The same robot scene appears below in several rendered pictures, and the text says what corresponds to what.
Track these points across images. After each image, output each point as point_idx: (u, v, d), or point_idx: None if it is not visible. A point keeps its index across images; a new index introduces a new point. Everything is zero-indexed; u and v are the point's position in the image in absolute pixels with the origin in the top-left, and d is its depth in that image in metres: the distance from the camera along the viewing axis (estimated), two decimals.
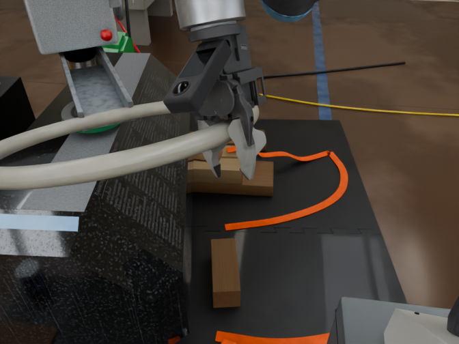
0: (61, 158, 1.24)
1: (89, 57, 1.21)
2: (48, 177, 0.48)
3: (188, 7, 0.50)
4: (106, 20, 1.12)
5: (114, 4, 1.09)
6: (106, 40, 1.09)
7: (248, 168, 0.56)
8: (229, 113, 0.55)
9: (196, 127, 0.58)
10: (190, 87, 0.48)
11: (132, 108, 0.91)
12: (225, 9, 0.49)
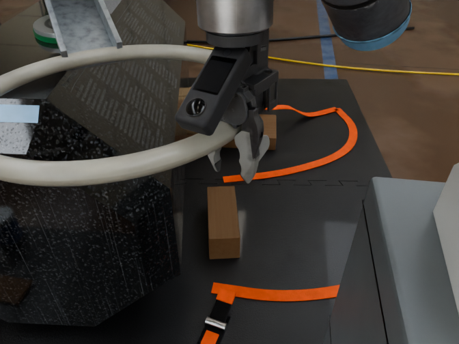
0: (24, 55, 1.03)
1: None
2: (48, 179, 0.45)
3: (212, 12, 0.44)
4: None
5: None
6: None
7: (248, 175, 0.56)
8: (238, 122, 0.53)
9: None
10: (205, 109, 0.45)
11: (121, 49, 0.83)
12: (253, 22, 0.44)
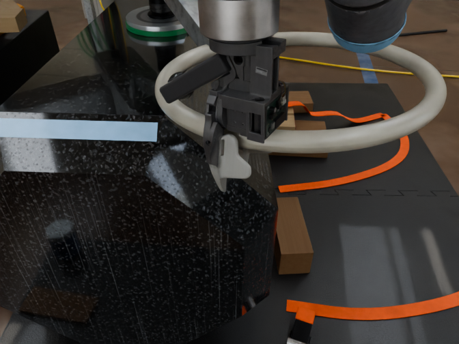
0: (120, 66, 0.97)
1: None
2: (320, 145, 0.50)
3: None
4: None
5: None
6: None
7: (216, 180, 0.55)
8: (220, 124, 0.52)
9: None
10: (170, 80, 0.52)
11: None
12: (203, 26, 0.43)
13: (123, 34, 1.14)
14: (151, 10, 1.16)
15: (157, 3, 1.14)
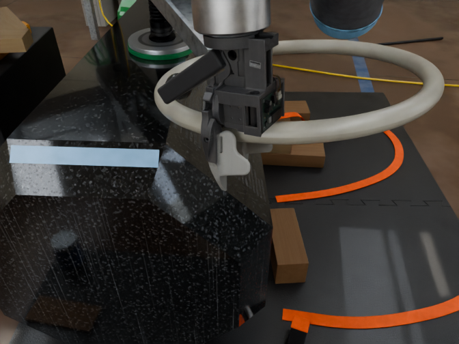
0: (123, 91, 1.03)
1: None
2: (316, 134, 0.50)
3: None
4: None
5: None
6: None
7: (216, 179, 0.56)
8: (218, 122, 0.53)
9: None
10: (168, 81, 0.53)
11: None
12: (197, 22, 0.44)
13: (126, 57, 1.19)
14: (152, 34, 1.22)
15: (158, 28, 1.20)
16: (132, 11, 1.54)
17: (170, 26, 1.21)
